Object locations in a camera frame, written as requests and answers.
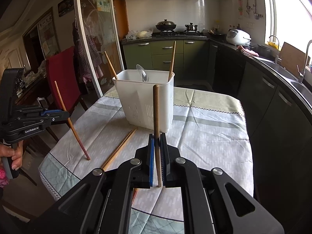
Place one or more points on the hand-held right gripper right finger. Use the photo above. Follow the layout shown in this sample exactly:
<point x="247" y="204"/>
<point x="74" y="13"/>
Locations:
<point x="163" y="160"/>

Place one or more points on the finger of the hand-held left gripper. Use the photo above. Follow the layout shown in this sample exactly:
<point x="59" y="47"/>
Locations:
<point x="58" y="119"/>
<point x="52" y="112"/>

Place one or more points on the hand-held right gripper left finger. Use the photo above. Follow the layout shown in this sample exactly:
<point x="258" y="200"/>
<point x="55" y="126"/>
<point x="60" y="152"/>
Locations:
<point x="151" y="160"/>

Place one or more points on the white plastic utensil holder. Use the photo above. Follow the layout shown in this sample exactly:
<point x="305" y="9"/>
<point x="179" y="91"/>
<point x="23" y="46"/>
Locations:
<point x="136" y="97"/>

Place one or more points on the clear plastic spoon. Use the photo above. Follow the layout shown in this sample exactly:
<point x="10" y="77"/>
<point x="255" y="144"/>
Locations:
<point x="141" y="70"/>

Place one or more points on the hanging kitchen utensils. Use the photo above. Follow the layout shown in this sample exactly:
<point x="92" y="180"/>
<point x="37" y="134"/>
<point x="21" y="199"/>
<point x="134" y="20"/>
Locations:
<point x="249" y="8"/>

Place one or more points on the person's left hand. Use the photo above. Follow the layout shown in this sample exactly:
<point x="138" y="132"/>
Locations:
<point x="14" y="154"/>

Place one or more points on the cluttered side table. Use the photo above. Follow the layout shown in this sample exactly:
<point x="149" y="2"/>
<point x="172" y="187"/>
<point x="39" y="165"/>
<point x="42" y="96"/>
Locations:
<point x="34" y="78"/>

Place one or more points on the red chair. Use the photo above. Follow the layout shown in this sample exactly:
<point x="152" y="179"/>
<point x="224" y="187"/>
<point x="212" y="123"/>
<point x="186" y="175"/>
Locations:
<point x="63" y="73"/>

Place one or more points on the checked hanging apron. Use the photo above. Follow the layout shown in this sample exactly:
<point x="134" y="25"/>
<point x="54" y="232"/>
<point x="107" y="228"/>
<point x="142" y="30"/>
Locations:
<point x="85" y="53"/>

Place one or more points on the glass sliding door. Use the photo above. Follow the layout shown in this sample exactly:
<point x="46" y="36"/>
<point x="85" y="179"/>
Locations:
<point x="102" y="29"/>

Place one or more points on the green lower cabinets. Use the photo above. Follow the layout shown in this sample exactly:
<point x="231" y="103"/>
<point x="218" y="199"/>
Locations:
<point x="163" y="53"/>

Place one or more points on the dark lower cabinets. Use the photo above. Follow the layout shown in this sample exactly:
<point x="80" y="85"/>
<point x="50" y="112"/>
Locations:
<point x="268" y="114"/>

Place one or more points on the white plastic bag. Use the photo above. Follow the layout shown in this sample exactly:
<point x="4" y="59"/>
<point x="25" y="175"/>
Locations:
<point x="139" y="34"/>

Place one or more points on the gas stove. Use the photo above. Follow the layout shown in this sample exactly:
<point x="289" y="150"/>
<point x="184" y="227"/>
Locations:
<point x="180" y="34"/>

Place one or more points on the black wok with lid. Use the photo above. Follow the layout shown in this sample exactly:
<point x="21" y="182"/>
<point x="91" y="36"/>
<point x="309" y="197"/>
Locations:
<point x="165" y="26"/>

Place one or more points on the small black pot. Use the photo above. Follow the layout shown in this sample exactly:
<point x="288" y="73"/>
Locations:
<point x="191" y="27"/>

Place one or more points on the black frying pan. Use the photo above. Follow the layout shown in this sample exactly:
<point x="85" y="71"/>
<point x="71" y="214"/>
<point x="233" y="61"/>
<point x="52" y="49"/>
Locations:
<point x="217" y="34"/>

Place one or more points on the pink cloth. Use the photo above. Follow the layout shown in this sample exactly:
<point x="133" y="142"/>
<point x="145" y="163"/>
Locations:
<point x="248" y="51"/>

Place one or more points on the white rice cooker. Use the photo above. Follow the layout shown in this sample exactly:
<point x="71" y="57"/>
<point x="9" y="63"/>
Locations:
<point x="237" y="37"/>

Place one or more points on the black cooking pot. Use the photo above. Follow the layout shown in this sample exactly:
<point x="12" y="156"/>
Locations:
<point x="263" y="50"/>

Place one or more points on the steel double sink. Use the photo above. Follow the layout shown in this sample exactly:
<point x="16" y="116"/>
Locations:
<point x="280" y="65"/>

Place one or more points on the small steel faucet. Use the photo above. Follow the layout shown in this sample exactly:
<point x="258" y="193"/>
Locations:
<point x="277" y="53"/>

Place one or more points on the yellow sponge holder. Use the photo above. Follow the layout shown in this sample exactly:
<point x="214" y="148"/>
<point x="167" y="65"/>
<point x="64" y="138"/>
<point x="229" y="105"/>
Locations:
<point x="273" y="44"/>

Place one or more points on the wooden cutting board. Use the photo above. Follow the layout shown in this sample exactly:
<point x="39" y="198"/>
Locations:
<point x="292" y="56"/>

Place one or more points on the tall steel faucet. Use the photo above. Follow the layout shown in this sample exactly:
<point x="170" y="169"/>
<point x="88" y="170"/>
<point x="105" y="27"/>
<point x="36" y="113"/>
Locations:
<point x="304" y="61"/>

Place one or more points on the kitchen window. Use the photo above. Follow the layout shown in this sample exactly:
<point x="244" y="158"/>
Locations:
<point x="292" y="9"/>

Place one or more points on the wall calendar poster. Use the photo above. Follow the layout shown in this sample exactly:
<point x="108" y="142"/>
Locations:
<point x="48" y="37"/>

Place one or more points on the dark wall poster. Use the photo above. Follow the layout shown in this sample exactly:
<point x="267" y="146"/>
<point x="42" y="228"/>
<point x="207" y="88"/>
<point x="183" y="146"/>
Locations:
<point x="65" y="6"/>

